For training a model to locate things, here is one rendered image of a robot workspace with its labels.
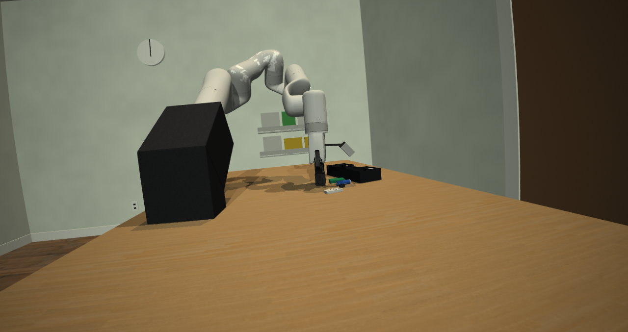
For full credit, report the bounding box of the blue aa battery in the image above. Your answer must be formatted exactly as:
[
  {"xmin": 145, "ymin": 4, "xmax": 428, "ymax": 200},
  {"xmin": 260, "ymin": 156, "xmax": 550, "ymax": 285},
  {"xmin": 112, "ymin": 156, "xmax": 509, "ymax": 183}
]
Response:
[{"xmin": 336, "ymin": 179, "xmax": 351, "ymax": 186}]

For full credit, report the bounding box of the white domino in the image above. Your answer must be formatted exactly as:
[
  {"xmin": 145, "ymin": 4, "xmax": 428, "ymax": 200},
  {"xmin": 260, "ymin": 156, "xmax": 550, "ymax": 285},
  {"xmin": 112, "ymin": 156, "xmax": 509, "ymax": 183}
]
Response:
[{"xmin": 324, "ymin": 187, "xmax": 343, "ymax": 194}]

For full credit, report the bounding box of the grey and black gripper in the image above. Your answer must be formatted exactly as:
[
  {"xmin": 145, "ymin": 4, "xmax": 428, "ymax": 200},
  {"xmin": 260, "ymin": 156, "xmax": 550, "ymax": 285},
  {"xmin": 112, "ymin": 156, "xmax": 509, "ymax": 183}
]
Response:
[{"xmin": 305, "ymin": 131, "xmax": 328, "ymax": 186}]

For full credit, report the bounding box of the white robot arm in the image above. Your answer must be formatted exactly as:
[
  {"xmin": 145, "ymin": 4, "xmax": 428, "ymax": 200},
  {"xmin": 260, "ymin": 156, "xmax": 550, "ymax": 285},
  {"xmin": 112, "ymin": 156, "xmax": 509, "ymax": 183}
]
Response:
[{"xmin": 194, "ymin": 50, "xmax": 328, "ymax": 133}]

